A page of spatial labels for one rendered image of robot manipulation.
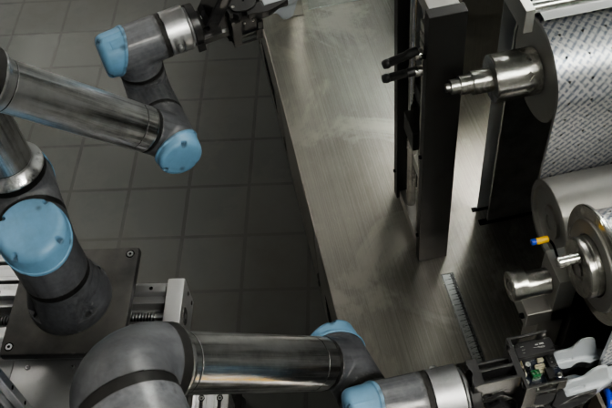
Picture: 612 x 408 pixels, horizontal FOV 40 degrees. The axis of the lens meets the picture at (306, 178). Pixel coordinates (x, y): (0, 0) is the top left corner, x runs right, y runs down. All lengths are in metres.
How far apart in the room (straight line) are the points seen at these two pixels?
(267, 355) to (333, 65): 0.85
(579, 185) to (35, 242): 0.84
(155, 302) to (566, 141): 0.85
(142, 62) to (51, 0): 2.28
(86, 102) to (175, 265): 1.40
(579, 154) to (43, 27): 2.67
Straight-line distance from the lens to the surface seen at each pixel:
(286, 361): 1.09
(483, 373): 1.07
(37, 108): 1.22
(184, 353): 0.97
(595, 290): 1.03
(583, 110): 1.10
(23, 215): 1.45
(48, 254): 1.41
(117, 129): 1.28
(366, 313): 1.39
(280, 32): 1.85
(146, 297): 1.64
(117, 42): 1.37
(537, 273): 1.11
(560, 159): 1.17
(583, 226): 1.04
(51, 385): 1.64
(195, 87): 3.07
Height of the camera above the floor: 2.11
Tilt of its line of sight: 51 degrees down
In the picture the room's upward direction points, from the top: 7 degrees counter-clockwise
